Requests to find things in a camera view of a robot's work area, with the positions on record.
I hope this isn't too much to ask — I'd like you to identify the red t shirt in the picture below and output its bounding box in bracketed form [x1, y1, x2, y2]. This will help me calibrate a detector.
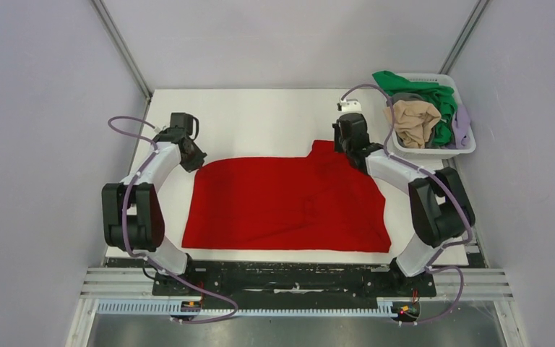
[182, 140, 392, 253]

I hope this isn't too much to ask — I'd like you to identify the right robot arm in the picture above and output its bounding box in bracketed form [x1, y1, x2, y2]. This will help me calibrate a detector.
[332, 113, 476, 295]

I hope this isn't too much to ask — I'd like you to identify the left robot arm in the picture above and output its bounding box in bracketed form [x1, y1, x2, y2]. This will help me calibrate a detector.
[101, 112, 207, 295]

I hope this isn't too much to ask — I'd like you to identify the grey t shirt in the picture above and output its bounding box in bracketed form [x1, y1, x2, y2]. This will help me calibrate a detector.
[386, 93, 424, 107]

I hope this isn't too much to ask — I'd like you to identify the beige t shirt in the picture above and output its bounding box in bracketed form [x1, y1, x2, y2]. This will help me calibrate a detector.
[383, 100, 441, 149]

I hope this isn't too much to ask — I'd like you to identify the white plastic basket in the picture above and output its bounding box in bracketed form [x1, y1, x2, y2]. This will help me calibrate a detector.
[387, 72, 476, 160]

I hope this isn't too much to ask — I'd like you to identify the green t shirt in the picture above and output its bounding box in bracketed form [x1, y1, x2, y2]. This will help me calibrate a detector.
[372, 70, 457, 147]

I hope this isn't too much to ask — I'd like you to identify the lilac t shirt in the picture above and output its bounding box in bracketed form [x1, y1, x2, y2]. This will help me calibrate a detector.
[451, 104, 471, 150]

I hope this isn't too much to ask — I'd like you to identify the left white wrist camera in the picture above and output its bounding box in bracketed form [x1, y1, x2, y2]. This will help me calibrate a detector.
[154, 126, 168, 134]

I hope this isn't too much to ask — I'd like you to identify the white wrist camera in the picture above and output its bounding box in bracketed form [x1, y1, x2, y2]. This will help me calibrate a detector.
[337, 99, 362, 113]
[154, 126, 168, 134]

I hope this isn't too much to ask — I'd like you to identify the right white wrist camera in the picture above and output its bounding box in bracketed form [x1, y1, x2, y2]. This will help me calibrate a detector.
[337, 99, 362, 113]

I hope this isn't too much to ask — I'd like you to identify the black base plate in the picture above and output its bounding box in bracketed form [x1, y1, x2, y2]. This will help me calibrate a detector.
[152, 260, 436, 312]

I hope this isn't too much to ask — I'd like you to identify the aluminium frame rail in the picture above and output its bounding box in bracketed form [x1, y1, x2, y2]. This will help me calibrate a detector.
[80, 267, 154, 299]

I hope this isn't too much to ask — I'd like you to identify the white slotted cable duct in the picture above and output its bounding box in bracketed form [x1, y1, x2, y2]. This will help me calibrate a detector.
[97, 299, 401, 318]

